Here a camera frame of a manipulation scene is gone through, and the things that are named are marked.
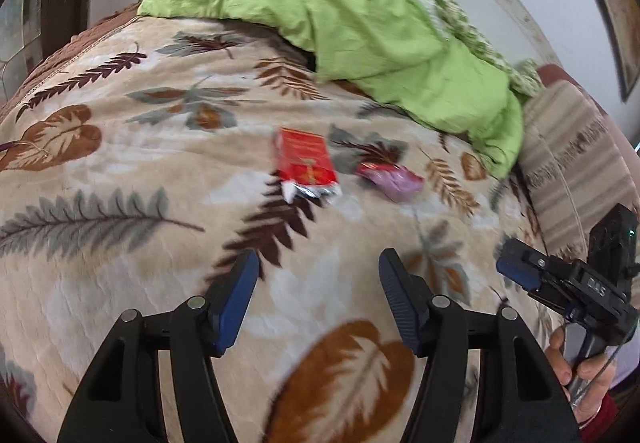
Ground pink snack packet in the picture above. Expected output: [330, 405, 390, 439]
[356, 162, 425, 202]

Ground green floral quilt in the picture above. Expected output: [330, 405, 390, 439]
[385, 0, 543, 98]

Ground leaf printed blanket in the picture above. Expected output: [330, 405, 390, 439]
[0, 15, 596, 443]

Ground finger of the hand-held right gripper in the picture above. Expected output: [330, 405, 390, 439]
[496, 238, 556, 294]

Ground leaded glass window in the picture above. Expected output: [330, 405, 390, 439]
[0, 0, 51, 104]

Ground striped floral cushion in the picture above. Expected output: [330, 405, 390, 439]
[517, 65, 640, 264]

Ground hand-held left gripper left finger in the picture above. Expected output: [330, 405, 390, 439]
[56, 249, 261, 443]

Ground person's right forearm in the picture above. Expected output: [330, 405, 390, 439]
[579, 390, 626, 443]

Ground red cigarette pack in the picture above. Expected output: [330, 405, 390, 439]
[272, 127, 343, 204]

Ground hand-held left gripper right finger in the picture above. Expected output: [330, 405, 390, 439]
[377, 248, 581, 443]

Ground person's right hand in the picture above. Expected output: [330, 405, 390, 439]
[544, 323, 621, 429]

